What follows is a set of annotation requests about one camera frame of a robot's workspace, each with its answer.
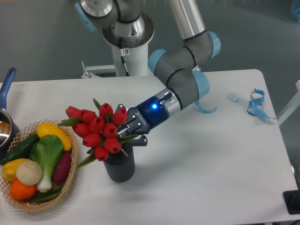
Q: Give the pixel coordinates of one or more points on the yellow squash toy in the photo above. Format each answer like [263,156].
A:
[51,129]

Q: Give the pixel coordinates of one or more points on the purple sweet potato toy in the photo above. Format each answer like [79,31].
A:
[62,169]

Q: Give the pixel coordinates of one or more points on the green bok choy toy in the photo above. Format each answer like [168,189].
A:
[47,153]

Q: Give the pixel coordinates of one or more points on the dark green cucumber toy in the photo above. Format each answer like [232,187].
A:
[21,150]

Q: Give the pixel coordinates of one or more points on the black device at edge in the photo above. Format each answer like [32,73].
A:
[292,201]

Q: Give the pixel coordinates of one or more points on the yellow bell pepper toy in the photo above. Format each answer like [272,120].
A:
[9,169]

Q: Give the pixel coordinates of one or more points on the white frame post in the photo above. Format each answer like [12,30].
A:
[290,107]

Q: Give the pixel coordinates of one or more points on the small pale blue cap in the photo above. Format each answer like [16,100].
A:
[233,97]

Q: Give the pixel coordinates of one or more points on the woven wicker basket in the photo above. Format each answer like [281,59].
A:
[29,205]

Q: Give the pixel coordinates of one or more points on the blue handled saucepan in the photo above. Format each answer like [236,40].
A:
[8,129]

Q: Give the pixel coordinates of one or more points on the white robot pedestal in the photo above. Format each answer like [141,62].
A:
[126,62]

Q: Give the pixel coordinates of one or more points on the blue ribbon bundle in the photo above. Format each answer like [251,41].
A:
[255,106]

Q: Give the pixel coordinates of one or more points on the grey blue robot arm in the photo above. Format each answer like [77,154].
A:
[128,31]

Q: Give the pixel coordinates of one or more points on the dark grey ribbed vase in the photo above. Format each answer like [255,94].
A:
[120,167]

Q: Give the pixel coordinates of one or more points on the cream steamed bun toy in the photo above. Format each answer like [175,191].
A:
[29,173]

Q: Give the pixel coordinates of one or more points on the orange fruit toy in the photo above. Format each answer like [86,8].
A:
[19,191]

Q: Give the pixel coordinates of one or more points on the curled blue ribbon strip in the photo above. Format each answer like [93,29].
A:
[202,110]

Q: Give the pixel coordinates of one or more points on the green bean pods toy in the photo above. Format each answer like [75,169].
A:
[49,195]

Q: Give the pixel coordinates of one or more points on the red tulip bouquet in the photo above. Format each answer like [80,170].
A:
[97,131]

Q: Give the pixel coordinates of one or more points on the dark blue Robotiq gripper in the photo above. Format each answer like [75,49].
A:
[141,119]

